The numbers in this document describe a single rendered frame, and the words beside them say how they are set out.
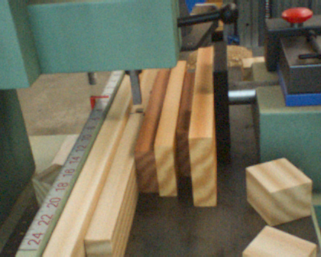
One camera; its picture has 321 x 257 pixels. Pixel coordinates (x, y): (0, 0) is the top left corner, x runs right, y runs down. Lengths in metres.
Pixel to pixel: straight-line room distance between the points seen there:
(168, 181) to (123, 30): 0.15
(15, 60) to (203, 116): 0.18
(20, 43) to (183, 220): 0.21
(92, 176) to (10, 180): 0.26
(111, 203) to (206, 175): 0.09
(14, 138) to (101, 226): 0.32
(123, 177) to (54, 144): 0.39
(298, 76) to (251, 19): 0.78
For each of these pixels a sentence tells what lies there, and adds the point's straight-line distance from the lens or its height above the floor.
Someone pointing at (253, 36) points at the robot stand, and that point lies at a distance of 1.26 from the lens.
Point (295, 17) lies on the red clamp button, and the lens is 0.54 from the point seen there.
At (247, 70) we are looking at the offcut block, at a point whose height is 0.93.
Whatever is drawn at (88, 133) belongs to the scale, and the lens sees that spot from 0.47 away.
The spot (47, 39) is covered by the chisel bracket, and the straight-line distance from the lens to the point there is 0.49.
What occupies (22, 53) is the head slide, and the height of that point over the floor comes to 1.03.
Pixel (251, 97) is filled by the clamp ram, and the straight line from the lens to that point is 0.53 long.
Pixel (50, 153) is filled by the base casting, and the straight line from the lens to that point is 0.78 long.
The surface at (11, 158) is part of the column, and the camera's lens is 0.66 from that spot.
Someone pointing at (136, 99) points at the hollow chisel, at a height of 0.96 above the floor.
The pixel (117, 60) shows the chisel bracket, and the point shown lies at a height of 1.01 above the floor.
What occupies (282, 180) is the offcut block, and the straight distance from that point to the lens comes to 0.42.
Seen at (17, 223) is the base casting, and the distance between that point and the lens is 0.65.
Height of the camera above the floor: 1.17
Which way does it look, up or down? 27 degrees down
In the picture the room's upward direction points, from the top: 6 degrees counter-clockwise
